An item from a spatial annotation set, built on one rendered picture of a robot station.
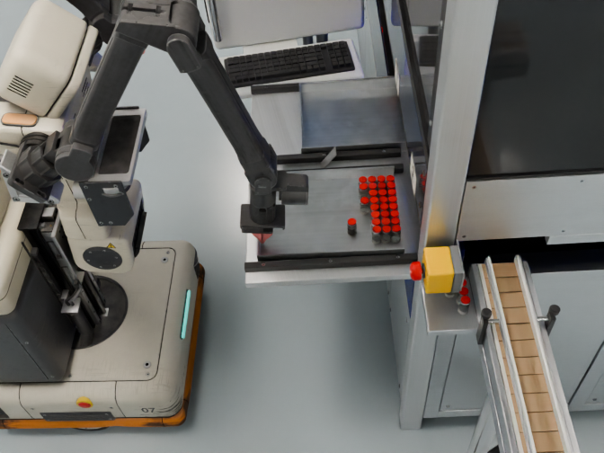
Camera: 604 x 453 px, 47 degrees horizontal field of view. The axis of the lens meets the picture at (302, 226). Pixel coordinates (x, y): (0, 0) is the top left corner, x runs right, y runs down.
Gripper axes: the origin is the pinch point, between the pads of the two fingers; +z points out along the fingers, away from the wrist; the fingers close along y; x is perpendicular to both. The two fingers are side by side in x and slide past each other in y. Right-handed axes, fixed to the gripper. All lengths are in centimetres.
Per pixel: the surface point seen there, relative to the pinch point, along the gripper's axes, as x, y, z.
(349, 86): 54, 24, -2
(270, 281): -10.8, 2.2, 1.9
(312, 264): -7.9, 11.6, -1.1
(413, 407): -12, 47, 67
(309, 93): 53, 13, 0
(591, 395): -12, 100, 59
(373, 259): -7.4, 25.6, -2.9
